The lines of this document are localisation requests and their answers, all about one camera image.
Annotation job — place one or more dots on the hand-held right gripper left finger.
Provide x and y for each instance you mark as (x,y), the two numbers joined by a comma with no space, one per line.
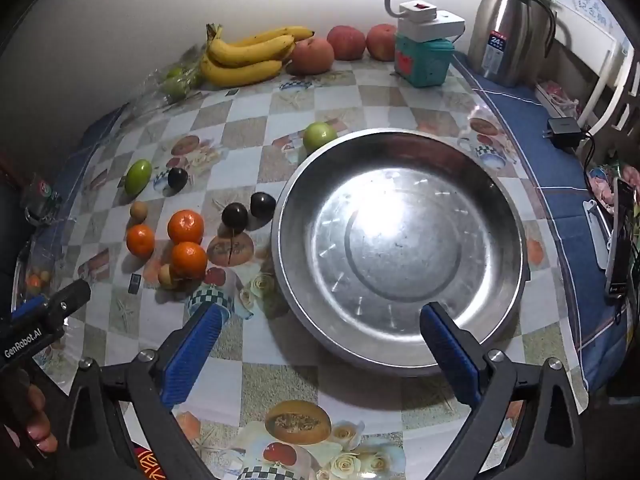
(197,347)

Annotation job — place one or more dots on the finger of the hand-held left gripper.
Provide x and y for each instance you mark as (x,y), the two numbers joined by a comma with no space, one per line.
(70,300)
(30,306)

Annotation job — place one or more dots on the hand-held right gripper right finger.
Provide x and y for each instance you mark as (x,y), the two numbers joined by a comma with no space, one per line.
(447,350)

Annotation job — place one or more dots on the tan longan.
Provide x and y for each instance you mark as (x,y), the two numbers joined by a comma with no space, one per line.
(167,276)
(138,211)

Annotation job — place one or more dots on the orange tangerine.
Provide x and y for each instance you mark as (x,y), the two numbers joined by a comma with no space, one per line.
(189,260)
(140,241)

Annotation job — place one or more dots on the round steel basin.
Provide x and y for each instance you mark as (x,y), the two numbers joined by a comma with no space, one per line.
(400,240)

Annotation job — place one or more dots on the tangerine with stem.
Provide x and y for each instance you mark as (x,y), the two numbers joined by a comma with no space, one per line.
(185,226)

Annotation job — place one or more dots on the dark cherry with stem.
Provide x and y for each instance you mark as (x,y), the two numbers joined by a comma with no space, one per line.
(235,217)

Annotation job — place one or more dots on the oval green jujube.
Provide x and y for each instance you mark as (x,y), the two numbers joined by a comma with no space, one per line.
(137,176)

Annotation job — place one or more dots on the round green jujube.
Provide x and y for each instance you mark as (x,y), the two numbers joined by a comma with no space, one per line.
(319,135)

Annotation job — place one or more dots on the person's left hand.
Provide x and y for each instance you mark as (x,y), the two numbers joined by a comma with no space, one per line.
(36,405)

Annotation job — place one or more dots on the clear plastic tray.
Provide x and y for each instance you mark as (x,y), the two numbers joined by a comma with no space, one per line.
(35,275)

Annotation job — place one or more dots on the clear plastic jar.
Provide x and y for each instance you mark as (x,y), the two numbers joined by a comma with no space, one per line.
(42,195)

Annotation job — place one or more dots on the white phone stand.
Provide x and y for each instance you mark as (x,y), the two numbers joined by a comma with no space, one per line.
(597,230)

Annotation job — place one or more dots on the smartphone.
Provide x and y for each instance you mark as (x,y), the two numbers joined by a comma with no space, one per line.
(620,240)

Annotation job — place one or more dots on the floral printed packet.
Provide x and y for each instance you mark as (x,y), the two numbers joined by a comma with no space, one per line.
(607,185)

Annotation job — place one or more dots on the clear bag of green fruit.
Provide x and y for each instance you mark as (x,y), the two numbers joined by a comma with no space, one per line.
(175,85)

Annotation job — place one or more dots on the black power adapter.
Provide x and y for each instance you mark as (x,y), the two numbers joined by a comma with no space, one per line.
(565,132)

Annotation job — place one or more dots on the checkered printed tablecloth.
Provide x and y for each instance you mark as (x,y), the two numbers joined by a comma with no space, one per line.
(350,100)

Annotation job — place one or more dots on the pink plastic bag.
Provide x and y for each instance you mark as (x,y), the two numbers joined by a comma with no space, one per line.
(557,95)

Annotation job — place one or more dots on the yellow banana bunch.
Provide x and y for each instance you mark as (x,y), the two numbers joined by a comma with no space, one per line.
(240,72)

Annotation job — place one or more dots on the teal plastic box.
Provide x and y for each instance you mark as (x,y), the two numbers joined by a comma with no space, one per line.
(425,62)

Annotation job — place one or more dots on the pale orange peach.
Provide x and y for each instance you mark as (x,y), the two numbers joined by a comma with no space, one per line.
(311,55)

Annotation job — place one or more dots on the red apple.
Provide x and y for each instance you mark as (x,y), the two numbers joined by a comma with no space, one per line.
(346,41)
(382,41)

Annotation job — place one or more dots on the white power strip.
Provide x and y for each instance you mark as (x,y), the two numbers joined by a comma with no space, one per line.
(430,25)

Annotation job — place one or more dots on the stainless steel thermos jug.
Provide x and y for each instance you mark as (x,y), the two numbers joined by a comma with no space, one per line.
(500,20)

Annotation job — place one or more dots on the white printed card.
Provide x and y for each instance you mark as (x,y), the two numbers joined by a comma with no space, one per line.
(595,5)

